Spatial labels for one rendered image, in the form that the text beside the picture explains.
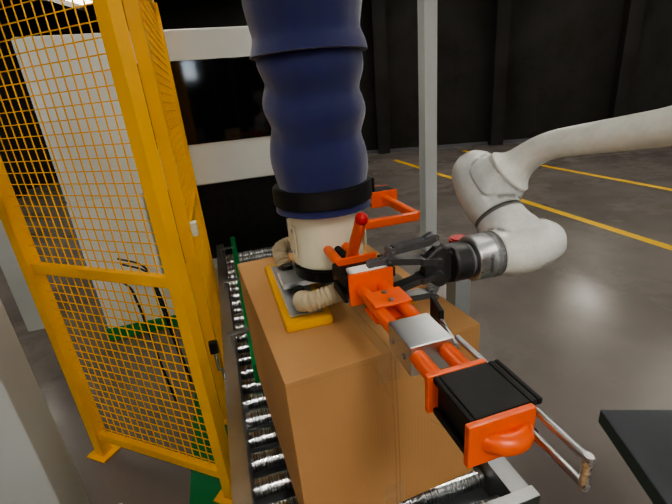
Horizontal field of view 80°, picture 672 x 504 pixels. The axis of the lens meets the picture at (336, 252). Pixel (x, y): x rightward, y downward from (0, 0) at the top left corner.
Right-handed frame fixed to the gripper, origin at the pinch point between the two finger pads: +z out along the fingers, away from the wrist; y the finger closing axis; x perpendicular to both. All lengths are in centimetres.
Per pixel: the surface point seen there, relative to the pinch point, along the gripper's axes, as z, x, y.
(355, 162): -5.2, 16.9, -18.3
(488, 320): -134, 140, 121
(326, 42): -0.6, 14.5, -40.3
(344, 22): -4.9, 16.6, -43.5
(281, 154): 9.0, 21.4, -21.3
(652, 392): -164, 51, 121
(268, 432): 22, 40, 66
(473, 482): -27, 3, 67
